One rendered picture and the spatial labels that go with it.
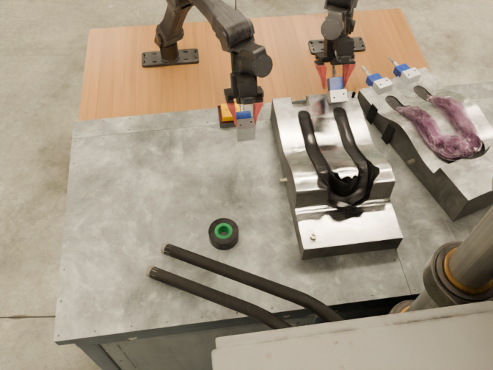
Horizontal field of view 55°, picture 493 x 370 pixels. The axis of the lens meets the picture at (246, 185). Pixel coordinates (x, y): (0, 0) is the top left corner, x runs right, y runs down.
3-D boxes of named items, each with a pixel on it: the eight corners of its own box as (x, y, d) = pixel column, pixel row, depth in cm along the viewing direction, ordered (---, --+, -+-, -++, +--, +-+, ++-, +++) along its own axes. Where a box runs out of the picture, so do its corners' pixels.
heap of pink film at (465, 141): (389, 110, 146) (395, 92, 140) (435, 92, 151) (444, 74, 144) (442, 172, 133) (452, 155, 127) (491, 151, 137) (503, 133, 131)
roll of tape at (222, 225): (244, 238, 128) (244, 232, 125) (221, 255, 125) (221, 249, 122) (226, 219, 131) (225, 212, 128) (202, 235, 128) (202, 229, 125)
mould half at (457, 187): (355, 102, 156) (362, 76, 147) (420, 78, 163) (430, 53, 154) (453, 222, 131) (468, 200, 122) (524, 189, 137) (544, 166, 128)
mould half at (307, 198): (270, 118, 152) (272, 87, 141) (349, 110, 154) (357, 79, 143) (301, 260, 124) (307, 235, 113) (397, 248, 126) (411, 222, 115)
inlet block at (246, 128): (232, 106, 140) (231, 94, 136) (249, 105, 141) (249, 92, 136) (238, 142, 133) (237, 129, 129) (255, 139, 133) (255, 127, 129)
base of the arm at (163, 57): (197, 45, 160) (196, 31, 164) (137, 49, 159) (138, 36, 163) (199, 63, 167) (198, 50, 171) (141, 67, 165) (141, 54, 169)
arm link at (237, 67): (260, 74, 123) (259, 47, 120) (241, 78, 120) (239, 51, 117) (246, 69, 128) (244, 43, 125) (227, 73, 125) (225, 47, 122)
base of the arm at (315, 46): (370, 33, 164) (365, 20, 168) (313, 37, 163) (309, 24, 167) (365, 51, 171) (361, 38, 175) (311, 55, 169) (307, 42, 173)
